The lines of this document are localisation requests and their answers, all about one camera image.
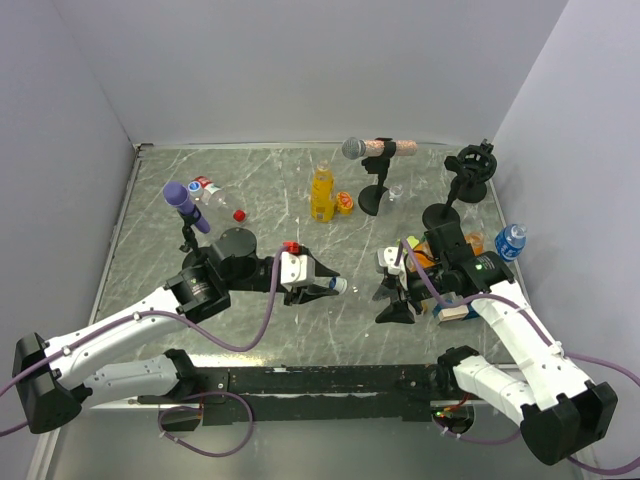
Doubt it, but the yellow juice bottle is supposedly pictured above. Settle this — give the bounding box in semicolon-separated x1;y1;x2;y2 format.
310;160;335;223

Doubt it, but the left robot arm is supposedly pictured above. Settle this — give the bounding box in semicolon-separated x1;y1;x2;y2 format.
9;228;340;434

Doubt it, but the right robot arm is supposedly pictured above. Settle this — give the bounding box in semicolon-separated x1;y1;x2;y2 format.
375;223;618;465

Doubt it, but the clear bottle red cap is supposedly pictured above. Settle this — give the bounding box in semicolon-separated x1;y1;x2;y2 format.
194;176;248;225

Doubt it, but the small clear open bottle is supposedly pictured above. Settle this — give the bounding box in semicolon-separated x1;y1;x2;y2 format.
388;185;404;203

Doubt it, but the blue label water bottle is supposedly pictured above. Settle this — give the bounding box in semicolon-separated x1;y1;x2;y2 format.
494;224;527;262

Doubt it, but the blue white block toy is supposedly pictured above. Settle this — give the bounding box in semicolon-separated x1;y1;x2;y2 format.
432;305;478;323

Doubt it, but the green toy block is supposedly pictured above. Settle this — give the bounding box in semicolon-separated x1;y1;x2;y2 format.
402;236;421;250

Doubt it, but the left black microphone stand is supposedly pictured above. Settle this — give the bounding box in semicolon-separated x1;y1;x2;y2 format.
179;213;213;273

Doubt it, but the black microphone stand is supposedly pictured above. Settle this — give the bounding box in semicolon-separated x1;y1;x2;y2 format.
358;157;392;216
179;213;213;273
422;139;497;230

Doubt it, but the yellow red toy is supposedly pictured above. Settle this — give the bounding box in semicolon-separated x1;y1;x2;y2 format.
336;191;354;215

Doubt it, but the center black microphone stand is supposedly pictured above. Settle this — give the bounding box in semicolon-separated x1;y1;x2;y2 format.
358;157;392;216

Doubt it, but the small black stand base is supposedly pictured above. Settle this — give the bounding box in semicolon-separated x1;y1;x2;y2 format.
458;183;488;204

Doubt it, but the purple microphone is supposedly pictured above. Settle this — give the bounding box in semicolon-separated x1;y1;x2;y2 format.
162;181;211;234

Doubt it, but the silver head pink microphone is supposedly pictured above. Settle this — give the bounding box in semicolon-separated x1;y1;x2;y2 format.
341;137;418;160

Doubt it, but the right black microphone stand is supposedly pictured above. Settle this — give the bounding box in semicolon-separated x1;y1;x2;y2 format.
422;139;497;230

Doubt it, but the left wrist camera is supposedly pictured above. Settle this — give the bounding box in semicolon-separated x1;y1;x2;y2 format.
280;242;316;290

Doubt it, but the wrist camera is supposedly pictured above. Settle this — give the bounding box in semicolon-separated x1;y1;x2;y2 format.
280;242;316;290
375;247;408;290

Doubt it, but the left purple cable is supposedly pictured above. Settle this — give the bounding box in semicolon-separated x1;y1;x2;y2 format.
0;249;291;436

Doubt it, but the purple cable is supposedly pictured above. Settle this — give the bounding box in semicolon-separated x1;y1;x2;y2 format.
394;239;640;476
0;249;291;436

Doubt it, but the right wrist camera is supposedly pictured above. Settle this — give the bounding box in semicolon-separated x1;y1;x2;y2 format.
375;247;408;290

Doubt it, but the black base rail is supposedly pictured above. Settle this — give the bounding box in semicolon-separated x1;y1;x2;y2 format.
137;364;480;432

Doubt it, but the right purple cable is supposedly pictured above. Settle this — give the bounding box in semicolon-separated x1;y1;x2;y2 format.
394;239;640;476

